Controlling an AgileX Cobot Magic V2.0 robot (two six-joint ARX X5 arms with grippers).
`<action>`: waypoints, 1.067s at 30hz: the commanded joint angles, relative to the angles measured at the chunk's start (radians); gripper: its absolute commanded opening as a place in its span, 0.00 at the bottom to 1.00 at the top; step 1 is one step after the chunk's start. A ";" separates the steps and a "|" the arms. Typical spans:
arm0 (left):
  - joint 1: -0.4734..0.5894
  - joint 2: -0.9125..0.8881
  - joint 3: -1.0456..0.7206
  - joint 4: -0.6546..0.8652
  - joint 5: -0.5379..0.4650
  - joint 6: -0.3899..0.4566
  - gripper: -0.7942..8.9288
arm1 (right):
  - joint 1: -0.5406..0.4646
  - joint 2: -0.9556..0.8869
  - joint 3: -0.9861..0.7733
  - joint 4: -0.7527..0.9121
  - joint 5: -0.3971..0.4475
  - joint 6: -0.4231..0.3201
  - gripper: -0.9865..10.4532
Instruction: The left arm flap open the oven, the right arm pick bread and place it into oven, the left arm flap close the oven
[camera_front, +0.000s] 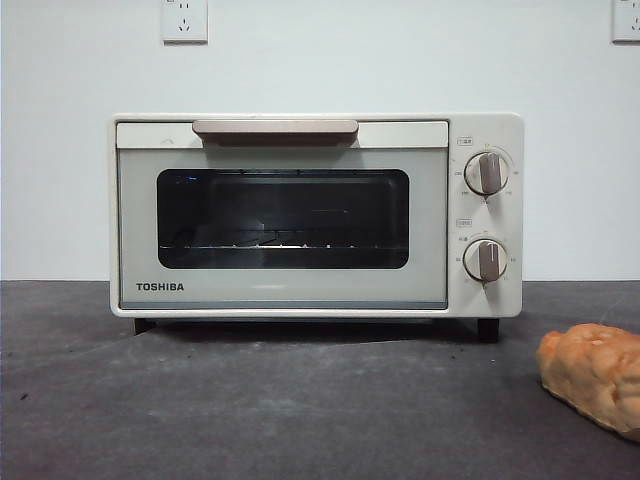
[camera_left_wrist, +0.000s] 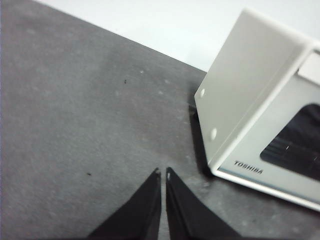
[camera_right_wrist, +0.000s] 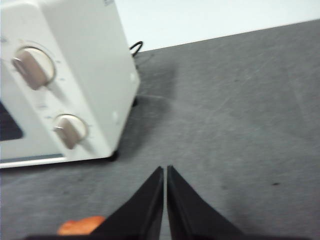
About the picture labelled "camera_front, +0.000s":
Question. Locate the golden bread loaf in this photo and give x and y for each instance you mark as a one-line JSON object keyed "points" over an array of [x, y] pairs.
{"points": [[590, 370]]}

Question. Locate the cream Toshiba toaster oven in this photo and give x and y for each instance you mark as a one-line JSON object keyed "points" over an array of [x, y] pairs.
{"points": [[500, 220]]}

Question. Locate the cream timer knob brown grip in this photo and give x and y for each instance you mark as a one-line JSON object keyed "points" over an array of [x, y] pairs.
{"points": [[486, 260]]}

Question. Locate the cream temperature knob brown grip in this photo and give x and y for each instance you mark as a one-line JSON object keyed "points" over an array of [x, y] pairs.
{"points": [[487, 174]]}

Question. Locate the white wall socket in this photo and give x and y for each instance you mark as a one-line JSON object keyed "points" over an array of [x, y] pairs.
{"points": [[184, 22], [627, 22]]}

